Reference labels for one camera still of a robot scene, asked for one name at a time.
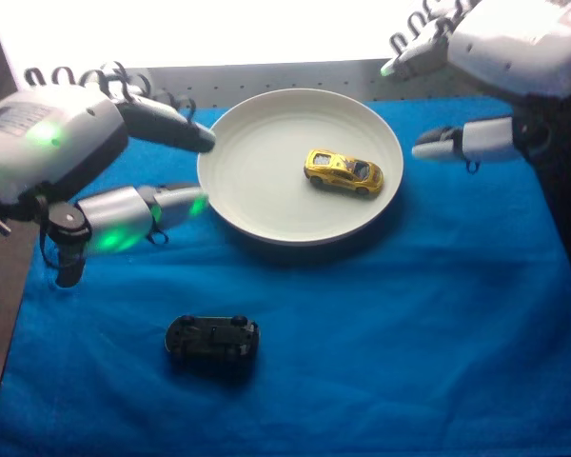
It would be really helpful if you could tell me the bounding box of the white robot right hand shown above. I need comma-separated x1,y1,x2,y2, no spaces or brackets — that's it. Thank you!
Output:
379,0,571,175

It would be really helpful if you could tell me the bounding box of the white backdrop sheet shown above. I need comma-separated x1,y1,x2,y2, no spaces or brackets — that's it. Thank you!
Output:
0,0,458,70

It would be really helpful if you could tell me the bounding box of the green toy car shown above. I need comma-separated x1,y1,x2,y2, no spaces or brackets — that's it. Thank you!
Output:
164,313,261,368

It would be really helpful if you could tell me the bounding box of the white round plate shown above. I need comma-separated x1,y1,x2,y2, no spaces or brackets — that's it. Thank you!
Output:
196,88,405,248

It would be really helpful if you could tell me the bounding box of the blue table cloth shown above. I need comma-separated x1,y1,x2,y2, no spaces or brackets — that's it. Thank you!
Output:
0,94,571,457

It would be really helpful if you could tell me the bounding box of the yellow toy car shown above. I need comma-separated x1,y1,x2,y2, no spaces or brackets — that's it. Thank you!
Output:
303,148,385,197

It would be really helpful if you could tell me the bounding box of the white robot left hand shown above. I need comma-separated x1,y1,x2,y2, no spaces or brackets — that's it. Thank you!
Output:
0,61,218,289

